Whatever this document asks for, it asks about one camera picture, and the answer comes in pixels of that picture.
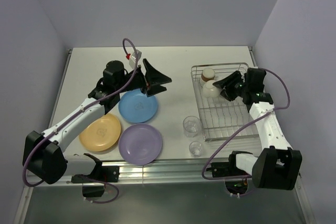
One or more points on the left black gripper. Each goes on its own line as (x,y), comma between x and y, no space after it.
(154,77)

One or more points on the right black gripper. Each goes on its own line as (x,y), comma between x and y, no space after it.
(233,77)

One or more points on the flower patterned small dish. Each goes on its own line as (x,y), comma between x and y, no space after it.
(209,90)

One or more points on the brown white ceramic cup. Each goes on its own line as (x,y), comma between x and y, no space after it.
(207,75)

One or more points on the blue plastic plate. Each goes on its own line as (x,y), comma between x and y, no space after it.
(136,107)

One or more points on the large clear glass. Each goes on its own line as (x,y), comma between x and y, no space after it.
(191,126)

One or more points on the small clear glass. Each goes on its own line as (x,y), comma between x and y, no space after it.
(196,149)

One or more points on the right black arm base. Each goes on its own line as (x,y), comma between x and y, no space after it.
(228,169)

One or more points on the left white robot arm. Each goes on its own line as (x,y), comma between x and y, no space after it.
(44,152)

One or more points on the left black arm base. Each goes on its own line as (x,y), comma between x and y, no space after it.
(102,174)

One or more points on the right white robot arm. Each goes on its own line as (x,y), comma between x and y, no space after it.
(278,165)

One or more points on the purple plastic plate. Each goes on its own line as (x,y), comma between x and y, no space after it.
(140,144)

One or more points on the orange plastic plate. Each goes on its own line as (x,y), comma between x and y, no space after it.
(102,134)

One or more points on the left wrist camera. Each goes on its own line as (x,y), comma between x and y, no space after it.
(133,58)

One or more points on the metal wire dish rack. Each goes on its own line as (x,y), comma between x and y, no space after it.
(219,118)

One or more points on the aluminium mounting rail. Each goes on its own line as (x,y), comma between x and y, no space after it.
(165,171)

